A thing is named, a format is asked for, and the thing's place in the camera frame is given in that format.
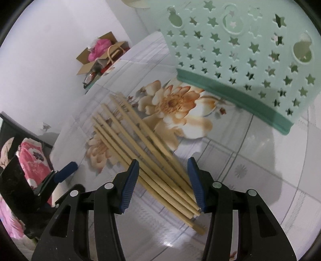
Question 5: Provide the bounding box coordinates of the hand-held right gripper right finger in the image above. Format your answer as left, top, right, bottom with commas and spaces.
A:
187, 157, 291, 261

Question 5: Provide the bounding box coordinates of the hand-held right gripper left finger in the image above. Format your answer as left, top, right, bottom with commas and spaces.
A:
31, 159, 139, 261

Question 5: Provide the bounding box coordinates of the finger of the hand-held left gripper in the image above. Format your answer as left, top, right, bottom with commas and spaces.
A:
34, 161, 78, 198

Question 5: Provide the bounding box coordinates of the bundle of wooden chopsticks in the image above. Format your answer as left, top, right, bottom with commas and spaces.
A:
91, 93, 207, 235

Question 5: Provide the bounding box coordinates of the green star-cut utensil holder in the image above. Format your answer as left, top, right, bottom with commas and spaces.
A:
142, 0, 318, 136

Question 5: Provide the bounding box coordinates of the pink floral quilt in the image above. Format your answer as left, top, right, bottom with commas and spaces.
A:
0, 138, 54, 239

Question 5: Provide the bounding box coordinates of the dark wooden furniture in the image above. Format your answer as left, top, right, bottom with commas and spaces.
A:
0, 112, 54, 148

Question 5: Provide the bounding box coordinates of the teal gift bag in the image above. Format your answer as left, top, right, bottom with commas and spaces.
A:
84, 73, 101, 88

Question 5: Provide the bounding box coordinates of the brown cardboard box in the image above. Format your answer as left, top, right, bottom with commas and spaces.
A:
76, 32, 131, 76

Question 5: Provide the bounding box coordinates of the pink plastic bag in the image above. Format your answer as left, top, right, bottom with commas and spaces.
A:
88, 38, 111, 61

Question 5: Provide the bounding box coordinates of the red paper bag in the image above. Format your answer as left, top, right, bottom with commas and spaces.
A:
102, 41, 131, 74

